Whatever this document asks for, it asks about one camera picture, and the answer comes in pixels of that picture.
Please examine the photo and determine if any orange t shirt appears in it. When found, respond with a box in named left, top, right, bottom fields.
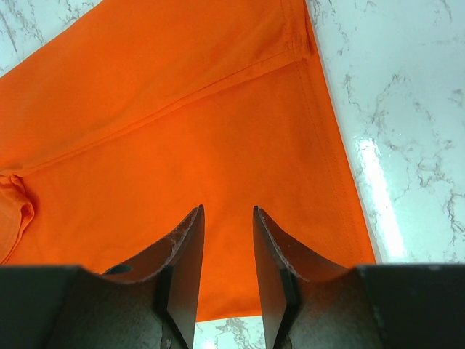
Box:
left=1, top=1, right=374, bottom=321

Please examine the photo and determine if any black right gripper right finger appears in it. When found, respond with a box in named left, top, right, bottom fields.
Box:
left=253, top=207, right=464, bottom=348

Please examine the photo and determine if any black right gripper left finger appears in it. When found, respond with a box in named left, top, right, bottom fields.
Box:
left=1, top=206, right=204, bottom=348

